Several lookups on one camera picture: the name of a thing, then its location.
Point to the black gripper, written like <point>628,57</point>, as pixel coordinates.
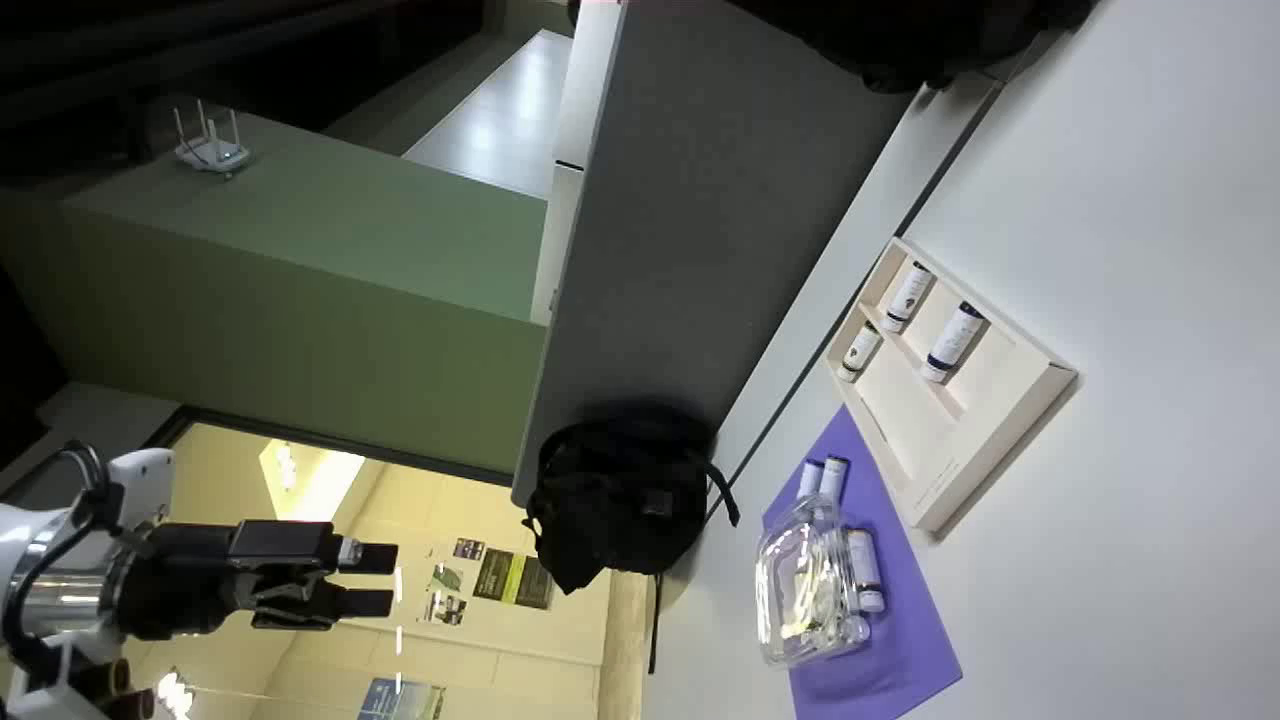
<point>214,574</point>

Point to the small white capped bottle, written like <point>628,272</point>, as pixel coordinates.
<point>861,351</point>

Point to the blue bottle white label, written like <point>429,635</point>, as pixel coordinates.
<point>910,292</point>

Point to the dark bottle drop logo label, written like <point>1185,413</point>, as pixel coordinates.
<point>955,342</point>

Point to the green cabinet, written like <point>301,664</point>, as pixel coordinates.
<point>322,304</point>

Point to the black backpack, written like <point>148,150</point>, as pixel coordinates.
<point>620,494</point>

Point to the clear plastic bag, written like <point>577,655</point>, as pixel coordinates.
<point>805,592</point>

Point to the white wifi router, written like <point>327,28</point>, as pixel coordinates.
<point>209,141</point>

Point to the grey partition board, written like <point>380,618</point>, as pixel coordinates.
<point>692,226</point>

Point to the purple mat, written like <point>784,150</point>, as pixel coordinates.
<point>906,641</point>

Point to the black bag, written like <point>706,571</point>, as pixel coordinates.
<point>921,35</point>

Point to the blue wall poster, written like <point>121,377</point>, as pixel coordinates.
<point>399,699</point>

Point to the dark wall poster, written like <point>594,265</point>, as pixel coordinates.
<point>495,574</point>

